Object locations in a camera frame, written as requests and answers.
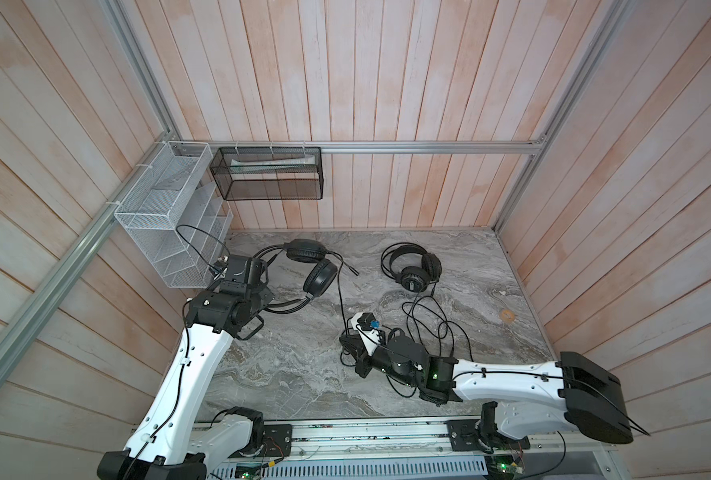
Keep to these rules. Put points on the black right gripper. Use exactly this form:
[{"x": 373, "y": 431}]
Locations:
[{"x": 364, "y": 365}]

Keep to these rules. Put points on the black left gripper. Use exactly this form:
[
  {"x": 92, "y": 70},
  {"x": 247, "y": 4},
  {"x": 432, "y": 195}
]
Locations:
[{"x": 267, "y": 294}]

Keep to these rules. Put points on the large black gaming headset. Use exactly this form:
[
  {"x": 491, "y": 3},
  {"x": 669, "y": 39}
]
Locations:
[{"x": 326, "y": 269}]

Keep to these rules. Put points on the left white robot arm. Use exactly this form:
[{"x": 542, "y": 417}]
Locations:
[{"x": 162, "y": 446}]

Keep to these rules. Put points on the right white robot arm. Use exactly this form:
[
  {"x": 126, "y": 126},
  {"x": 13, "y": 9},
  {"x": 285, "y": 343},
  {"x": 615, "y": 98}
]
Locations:
[{"x": 572, "y": 394}]

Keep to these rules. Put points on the papers in black basket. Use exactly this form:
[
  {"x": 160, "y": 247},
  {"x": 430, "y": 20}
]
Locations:
[{"x": 307, "y": 164}]

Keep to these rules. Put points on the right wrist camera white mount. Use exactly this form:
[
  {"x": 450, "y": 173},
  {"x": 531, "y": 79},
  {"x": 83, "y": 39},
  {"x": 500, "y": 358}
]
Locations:
[{"x": 369, "y": 330}]

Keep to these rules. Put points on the small black wired headphones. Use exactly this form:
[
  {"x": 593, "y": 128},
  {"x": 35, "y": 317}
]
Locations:
[{"x": 418, "y": 271}]

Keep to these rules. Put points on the white wire mesh wall shelf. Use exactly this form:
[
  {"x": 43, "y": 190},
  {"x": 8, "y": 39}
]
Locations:
[{"x": 174, "y": 217}]

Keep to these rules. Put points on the black wire mesh wall basket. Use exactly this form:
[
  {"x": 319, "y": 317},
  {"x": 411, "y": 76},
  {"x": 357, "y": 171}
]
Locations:
[{"x": 268, "y": 186}]

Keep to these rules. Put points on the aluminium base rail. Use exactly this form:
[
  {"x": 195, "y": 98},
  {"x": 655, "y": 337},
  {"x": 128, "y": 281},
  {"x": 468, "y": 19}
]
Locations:
[{"x": 415, "y": 448}]

